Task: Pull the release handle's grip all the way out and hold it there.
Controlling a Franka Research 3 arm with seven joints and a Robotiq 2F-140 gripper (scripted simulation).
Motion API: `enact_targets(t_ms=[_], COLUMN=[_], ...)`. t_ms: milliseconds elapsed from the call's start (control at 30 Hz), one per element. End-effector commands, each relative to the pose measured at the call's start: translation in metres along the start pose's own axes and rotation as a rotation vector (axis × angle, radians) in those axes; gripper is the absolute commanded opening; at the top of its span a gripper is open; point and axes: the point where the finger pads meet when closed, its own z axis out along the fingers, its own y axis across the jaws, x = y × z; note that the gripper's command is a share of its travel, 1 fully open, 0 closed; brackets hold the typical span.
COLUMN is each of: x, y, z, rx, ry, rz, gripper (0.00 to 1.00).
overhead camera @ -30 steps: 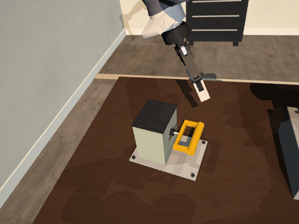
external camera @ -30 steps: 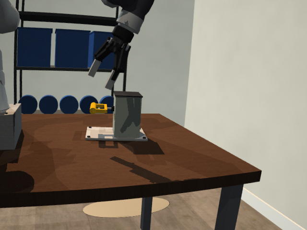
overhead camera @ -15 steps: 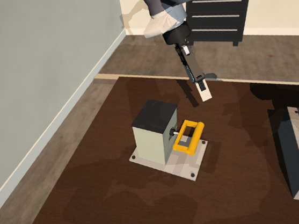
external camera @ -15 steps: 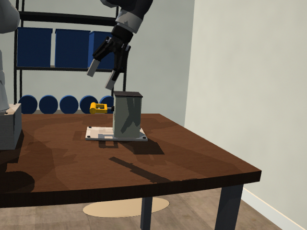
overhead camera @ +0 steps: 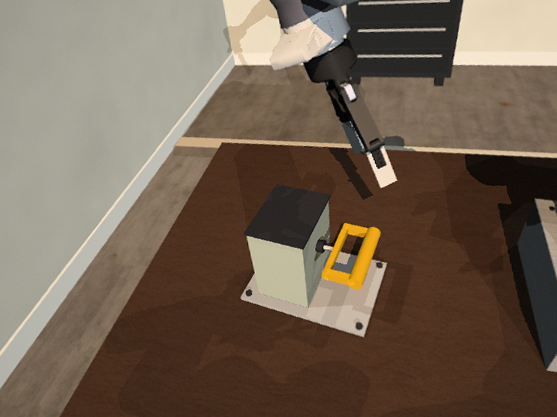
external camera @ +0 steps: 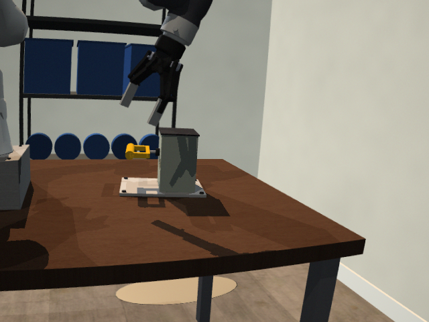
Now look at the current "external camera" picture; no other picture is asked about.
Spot beige flat base plate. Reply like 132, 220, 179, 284
119, 177, 206, 198

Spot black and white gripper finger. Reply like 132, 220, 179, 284
119, 50, 158, 107
147, 58, 183, 127

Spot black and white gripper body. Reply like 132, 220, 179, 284
151, 35, 186, 73

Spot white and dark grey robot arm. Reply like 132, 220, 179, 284
0, 0, 213, 155

